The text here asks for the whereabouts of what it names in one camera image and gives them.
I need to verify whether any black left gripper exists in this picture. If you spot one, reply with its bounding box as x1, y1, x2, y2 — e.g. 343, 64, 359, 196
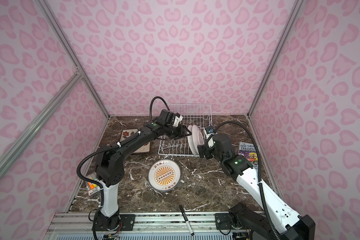
164, 124, 193, 140

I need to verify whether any white round plate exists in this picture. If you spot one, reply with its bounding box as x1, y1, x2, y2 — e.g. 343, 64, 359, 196
194, 127, 204, 146
148, 159, 182, 192
187, 125, 198, 156

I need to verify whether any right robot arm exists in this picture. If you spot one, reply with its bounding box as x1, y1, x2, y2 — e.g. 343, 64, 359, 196
193, 134, 315, 240

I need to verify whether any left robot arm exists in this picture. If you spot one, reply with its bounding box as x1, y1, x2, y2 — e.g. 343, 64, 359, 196
95, 110, 191, 218

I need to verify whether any The 143-Storey Treehouse book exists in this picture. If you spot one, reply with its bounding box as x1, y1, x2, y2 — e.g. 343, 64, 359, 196
238, 142, 258, 170

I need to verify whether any black marker pen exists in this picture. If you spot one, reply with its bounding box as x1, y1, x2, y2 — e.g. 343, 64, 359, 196
179, 205, 194, 237

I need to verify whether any box of coloured markers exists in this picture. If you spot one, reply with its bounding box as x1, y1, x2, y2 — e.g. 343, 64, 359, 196
86, 173, 100, 197

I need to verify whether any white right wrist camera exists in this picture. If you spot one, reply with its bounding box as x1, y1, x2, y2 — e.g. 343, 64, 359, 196
204, 126, 214, 149

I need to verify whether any white wire dish rack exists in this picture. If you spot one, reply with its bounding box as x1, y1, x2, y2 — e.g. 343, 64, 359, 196
158, 104, 212, 157

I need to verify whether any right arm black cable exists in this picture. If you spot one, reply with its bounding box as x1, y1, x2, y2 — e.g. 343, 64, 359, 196
205, 120, 281, 240

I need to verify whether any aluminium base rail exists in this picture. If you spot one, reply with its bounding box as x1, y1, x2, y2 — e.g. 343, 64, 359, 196
43, 211, 306, 240

